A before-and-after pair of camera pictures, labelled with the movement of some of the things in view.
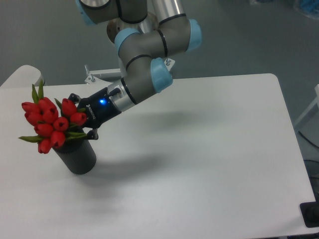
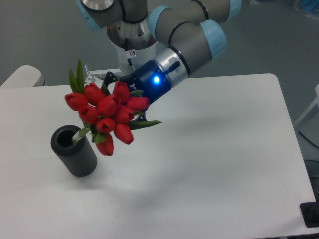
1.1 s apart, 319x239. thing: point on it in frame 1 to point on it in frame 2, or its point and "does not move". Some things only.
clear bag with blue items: (309, 8) does not move
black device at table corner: (310, 212) does not move
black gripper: (99, 109) to (149, 77)
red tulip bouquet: (53, 122) to (105, 115)
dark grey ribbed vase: (78, 155) does not move
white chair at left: (25, 76) does not move
